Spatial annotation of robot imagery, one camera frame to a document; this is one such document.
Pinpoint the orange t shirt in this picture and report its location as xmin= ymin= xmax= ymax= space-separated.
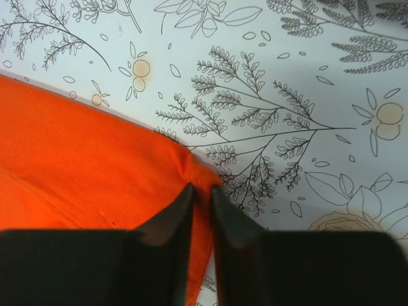
xmin=1 ymin=76 xmax=222 ymax=305

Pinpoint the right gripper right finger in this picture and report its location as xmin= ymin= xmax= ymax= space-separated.
xmin=210 ymin=186 xmax=407 ymax=305

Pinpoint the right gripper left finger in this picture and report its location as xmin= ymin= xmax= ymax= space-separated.
xmin=1 ymin=184 xmax=195 ymax=305

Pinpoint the floral table cloth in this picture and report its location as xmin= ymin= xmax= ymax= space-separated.
xmin=1 ymin=1 xmax=407 ymax=305

